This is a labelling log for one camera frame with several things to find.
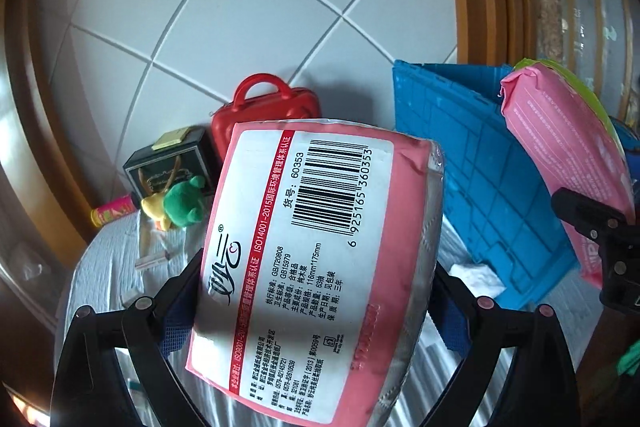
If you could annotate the dark gift box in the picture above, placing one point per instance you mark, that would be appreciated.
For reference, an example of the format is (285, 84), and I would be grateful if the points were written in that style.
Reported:
(160, 167)

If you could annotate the clear plastic tube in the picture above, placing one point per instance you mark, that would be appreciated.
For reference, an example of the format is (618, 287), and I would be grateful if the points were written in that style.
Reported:
(155, 254)

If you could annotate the pale sheer curtain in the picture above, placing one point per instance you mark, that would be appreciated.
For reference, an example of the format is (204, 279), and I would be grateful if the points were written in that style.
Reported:
(30, 277)

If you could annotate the white ribbed cloth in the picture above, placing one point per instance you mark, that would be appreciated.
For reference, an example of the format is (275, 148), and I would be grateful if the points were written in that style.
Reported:
(115, 267)

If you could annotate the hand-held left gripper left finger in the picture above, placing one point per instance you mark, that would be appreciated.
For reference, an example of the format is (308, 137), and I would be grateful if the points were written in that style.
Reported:
(180, 322)

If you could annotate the crumpled white tissue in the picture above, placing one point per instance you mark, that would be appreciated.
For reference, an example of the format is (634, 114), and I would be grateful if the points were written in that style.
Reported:
(475, 279)

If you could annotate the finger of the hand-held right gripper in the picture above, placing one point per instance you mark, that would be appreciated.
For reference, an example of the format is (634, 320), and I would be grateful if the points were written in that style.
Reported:
(590, 219)

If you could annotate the pink green tissue pack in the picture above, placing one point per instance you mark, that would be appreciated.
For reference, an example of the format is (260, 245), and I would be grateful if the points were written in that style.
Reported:
(550, 132)

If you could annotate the yellow flat packet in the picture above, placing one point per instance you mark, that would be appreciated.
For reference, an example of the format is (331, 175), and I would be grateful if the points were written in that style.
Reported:
(172, 138)

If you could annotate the green cloth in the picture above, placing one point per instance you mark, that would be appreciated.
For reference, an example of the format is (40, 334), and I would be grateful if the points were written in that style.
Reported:
(630, 359)

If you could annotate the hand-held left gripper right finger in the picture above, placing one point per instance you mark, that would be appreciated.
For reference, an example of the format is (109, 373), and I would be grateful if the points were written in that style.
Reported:
(452, 322)

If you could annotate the green yellow plush toy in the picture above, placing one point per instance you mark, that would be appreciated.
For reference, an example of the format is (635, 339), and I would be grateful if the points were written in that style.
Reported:
(182, 204)

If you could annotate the red bear-shaped carry case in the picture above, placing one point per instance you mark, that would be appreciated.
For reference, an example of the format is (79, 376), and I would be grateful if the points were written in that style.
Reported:
(265, 112)

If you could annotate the blue plastic crate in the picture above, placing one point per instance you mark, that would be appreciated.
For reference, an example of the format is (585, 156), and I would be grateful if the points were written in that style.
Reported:
(475, 157)

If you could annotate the pink tissue pack white label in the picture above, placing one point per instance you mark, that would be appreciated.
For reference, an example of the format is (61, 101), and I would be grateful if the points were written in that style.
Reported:
(310, 282)

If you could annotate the pink yellow tube can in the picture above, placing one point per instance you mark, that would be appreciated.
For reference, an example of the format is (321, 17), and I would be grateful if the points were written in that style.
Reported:
(112, 209)

